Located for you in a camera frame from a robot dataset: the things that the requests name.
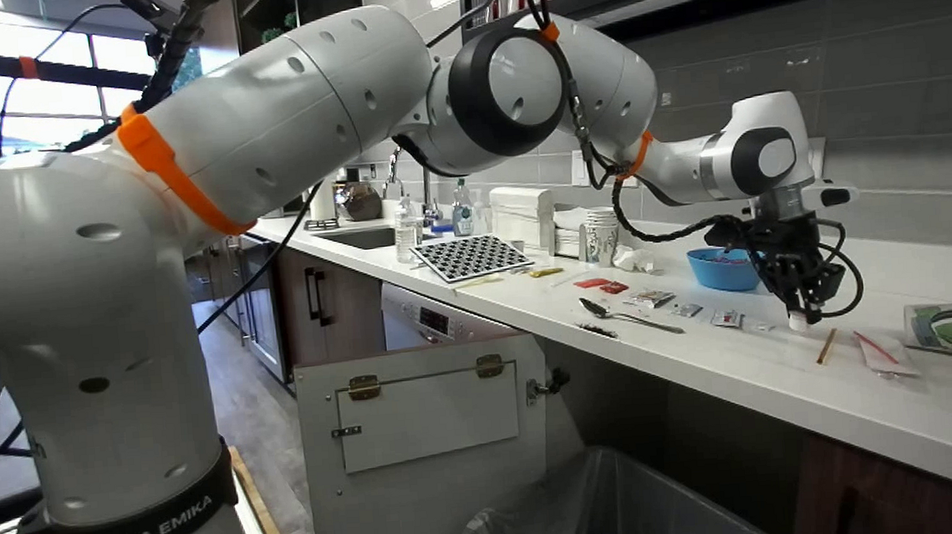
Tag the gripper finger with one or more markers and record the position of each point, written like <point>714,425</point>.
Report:
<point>779,283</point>
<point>819,285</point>

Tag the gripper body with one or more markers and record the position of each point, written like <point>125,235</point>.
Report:
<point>786,237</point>

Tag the white cap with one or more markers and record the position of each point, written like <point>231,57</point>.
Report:
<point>797,322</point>

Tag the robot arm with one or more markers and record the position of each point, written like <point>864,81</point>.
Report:
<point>107,268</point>

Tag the metal spoon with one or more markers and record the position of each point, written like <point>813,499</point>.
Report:
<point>600,308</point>

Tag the bin with plastic liner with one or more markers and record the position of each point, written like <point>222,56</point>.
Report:
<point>627,508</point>

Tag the blue bowl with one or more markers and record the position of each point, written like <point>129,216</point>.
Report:
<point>721,273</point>

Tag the wooden stir stick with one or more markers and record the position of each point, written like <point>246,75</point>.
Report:
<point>826,346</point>

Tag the small white packet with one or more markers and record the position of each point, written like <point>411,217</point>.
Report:
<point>727,319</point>

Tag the red straw in wrapper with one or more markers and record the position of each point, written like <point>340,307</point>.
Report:
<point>884,353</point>

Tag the small silver packet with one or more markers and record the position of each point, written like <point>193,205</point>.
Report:
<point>687,310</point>

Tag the printed snack packet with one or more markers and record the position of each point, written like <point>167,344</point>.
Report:
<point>652,298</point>

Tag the crumpled white tissue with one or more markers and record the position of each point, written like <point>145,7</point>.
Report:
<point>633,259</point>

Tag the red packet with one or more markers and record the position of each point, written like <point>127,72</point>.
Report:
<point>614,287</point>
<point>592,282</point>

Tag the stack of paper cups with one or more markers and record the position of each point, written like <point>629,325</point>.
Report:
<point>602,237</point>

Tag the stack of white plates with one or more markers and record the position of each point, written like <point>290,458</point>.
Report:
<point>567,231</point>

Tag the yellow packet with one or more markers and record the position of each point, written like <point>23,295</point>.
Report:
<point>545,272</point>

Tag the white napkin dispenser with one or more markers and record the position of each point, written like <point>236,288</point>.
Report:
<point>521,213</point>

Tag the pale stir stick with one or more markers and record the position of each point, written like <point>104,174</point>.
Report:
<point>477,282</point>

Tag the black and white checkerboard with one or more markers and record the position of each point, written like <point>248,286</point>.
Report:
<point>471,257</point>

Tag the soap bottle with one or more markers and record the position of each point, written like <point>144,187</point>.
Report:
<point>462,216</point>

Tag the dishwasher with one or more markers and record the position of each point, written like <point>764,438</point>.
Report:
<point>429,320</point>

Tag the tap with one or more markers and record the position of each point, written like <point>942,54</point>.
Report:
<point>427,203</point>

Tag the clear water bottle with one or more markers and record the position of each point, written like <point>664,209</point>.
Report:
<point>406,234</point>

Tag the white cabinet door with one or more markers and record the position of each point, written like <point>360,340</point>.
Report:
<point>423,472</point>

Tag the sink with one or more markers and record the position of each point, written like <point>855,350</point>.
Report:
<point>361,238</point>

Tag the brown cabinet door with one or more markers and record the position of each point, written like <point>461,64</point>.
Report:
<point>354,317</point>

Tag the glass coffee pot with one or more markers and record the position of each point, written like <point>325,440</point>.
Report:
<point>359,201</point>

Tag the paper towel roll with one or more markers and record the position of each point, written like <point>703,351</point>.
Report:
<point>321,202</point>

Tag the window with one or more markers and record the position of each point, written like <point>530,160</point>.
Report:
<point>46,104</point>

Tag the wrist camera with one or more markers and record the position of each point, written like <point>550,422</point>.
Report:
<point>727,234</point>

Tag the wall socket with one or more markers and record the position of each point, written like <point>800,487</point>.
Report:
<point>579,169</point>

